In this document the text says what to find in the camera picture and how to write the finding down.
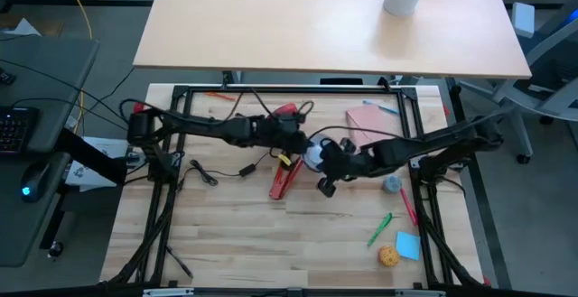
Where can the yellow textured ball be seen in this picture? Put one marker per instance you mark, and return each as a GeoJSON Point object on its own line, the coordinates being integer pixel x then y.
{"type": "Point", "coordinates": [388, 256]}

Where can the yellow tag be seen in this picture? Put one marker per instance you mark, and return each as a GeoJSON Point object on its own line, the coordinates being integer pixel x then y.
{"type": "Point", "coordinates": [285, 159]}

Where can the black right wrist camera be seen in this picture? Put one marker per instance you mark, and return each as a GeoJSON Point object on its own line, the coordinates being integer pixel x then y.
{"type": "Point", "coordinates": [327, 187]}

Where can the blue pen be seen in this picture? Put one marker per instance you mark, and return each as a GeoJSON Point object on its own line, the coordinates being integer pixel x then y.
{"type": "Point", "coordinates": [381, 107]}

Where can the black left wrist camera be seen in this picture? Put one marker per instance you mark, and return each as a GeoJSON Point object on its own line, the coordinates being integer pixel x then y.
{"type": "Point", "coordinates": [286, 122]}

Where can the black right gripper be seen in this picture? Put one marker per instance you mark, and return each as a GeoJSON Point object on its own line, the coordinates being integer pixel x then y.
{"type": "Point", "coordinates": [357, 161]}

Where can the black aluminium table frame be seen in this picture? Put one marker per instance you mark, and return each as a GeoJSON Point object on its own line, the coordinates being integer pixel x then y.
{"type": "Point", "coordinates": [159, 225]}

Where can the light wooden side table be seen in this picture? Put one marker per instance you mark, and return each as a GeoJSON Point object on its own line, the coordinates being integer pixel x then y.
{"type": "Point", "coordinates": [293, 21]}

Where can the pink pen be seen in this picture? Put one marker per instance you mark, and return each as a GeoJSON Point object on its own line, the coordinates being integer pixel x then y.
{"type": "Point", "coordinates": [408, 206]}

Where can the black computer mouse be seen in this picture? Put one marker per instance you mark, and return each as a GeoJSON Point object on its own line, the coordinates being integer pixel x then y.
{"type": "Point", "coordinates": [35, 183]}

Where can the black pen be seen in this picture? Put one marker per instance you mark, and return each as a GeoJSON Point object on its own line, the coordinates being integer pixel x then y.
{"type": "Point", "coordinates": [179, 262]}

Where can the green pen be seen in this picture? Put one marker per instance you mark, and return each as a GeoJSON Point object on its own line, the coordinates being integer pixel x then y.
{"type": "Point", "coordinates": [380, 229]}

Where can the blue sticky note pad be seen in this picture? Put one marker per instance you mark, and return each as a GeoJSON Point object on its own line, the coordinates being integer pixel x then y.
{"type": "Point", "coordinates": [408, 245]}

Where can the grey desk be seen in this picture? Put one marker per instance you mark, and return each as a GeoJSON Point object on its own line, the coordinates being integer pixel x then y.
{"type": "Point", "coordinates": [49, 76]}

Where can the red desk lamp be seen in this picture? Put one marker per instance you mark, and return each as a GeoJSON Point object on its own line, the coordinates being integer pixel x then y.
{"type": "Point", "coordinates": [282, 184]}

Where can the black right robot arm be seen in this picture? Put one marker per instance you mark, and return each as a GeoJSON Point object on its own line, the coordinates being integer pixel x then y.
{"type": "Point", "coordinates": [433, 141]}

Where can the black keyboard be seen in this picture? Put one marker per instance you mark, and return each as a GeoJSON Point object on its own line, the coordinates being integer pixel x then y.
{"type": "Point", "coordinates": [15, 130]}

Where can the white lightbulb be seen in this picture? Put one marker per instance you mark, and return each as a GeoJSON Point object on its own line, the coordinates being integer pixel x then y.
{"type": "Point", "coordinates": [318, 151]}

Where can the white box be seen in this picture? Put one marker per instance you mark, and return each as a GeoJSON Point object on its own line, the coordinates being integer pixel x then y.
{"type": "Point", "coordinates": [523, 19]}

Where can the white paper sheets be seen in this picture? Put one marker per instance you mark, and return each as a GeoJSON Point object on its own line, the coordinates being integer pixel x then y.
{"type": "Point", "coordinates": [99, 161]}

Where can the orange pen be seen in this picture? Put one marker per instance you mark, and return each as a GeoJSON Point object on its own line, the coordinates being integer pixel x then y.
{"type": "Point", "coordinates": [220, 96]}

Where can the grey crumpled ball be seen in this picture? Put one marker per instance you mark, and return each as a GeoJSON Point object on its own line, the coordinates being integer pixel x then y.
{"type": "Point", "coordinates": [392, 184]}

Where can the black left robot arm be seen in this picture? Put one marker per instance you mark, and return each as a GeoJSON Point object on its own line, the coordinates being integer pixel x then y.
{"type": "Point", "coordinates": [194, 125]}

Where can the pink notebook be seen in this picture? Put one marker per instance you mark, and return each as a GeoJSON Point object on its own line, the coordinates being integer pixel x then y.
{"type": "Point", "coordinates": [370, 123]}

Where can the grey office chair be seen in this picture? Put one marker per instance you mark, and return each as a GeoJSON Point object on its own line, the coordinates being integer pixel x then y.
{"type": "Point", "coordinates": [542, 94]}

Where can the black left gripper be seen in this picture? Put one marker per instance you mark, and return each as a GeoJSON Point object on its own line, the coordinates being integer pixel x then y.
{"type": "Point", "coordinates": [275, 136]}

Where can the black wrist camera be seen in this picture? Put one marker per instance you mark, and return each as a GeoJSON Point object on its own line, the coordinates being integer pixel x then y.
{"type": "Point", "coordinates": [286, 122]}
{"type": "Point", "coordinates": [327, 187]}

